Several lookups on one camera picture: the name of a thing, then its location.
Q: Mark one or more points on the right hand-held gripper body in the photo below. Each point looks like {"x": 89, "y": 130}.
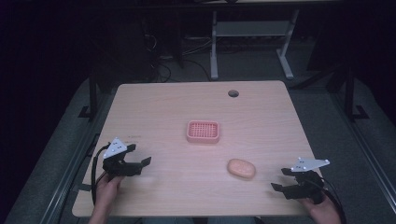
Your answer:
{"x": 306, "y": 186}

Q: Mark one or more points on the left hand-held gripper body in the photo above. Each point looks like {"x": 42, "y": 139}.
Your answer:
{"x": 117, "y": 167}

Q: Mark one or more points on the pink soap dish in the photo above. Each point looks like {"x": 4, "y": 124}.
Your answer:
{"x": 203, "y": 131}

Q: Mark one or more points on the person's left hand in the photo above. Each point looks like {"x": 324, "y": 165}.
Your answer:
{"x": 106, "y": 190}

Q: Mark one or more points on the person's right hand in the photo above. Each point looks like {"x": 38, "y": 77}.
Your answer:
{"x": 322, "y": 211}

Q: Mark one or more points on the black metal stand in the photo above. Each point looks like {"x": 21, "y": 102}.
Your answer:
{"x": 92, "y": 96}
{"x": 350, "y": 96}

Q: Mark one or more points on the white metal desk frame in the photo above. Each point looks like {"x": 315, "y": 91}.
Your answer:
{"x": 251, "y": 29}

